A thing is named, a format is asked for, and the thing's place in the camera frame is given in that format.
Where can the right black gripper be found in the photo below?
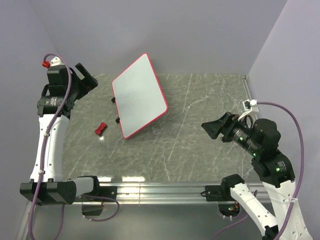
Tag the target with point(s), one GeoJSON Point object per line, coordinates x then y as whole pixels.
{"type": "Point", "coordinates": [228, 119]}

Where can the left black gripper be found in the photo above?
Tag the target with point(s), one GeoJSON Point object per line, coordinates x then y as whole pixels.
{"type": "Point", "coordinates": [87, 84]}

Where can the red black whiteboard eraser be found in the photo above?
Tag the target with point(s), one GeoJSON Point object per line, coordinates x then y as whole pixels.
{"type": "Point", "coordinates": [100, 130]}

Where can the pink framed whiteboard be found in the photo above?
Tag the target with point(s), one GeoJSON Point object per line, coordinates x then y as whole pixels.
{"type": "Point", "coordinates": [138, 96]}

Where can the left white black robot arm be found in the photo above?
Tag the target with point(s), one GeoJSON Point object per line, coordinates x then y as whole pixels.
{"type": "Point", "coordinates": [46, 185]}

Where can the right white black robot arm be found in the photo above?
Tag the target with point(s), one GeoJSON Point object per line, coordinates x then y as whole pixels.
{"type": "Point", "coordinates": [275, 171]}

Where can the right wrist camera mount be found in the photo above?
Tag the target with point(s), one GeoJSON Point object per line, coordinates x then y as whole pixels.
{"type": "Point", "coordinates": [250, 108]}

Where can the wire whiteboard stand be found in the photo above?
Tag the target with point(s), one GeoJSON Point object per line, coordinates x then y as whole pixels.
{"type": "Point", "coordinates": [117, 120]}

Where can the side aluminium rail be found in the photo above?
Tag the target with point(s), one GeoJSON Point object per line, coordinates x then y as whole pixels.
{"type": "Point", "coordinates": [246, 86]}

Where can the aluminium mounting rail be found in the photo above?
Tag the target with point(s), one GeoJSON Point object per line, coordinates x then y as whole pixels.
{"type": "Point", "coordinates": [168, 193]}

